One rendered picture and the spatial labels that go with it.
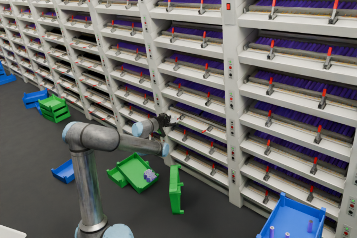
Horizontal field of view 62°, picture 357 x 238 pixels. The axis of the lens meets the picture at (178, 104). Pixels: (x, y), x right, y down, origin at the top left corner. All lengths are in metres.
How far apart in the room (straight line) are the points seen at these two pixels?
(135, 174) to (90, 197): 0.93
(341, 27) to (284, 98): 0.44
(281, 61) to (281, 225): 0.76
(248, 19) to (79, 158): 1.06
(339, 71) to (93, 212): 1.35
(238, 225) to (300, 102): 0.98
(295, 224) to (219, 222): 0.73
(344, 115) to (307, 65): 0.27
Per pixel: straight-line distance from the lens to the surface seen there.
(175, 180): 2.17
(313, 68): 1.44
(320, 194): 1.87
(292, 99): 1.57
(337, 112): 1.49
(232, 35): 1.60
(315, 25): 1.39
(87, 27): 2.86
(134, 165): 2.56
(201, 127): 2.07
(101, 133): 1.42
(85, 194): 1.63
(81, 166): 1.55
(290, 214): 1.58
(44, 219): 2.54
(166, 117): 2.01
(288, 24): 1.43
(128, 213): 2.31
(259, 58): 1.56
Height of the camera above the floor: 1.64
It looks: 27 degrees down
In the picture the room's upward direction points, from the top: 7 degrees counter-clockwise
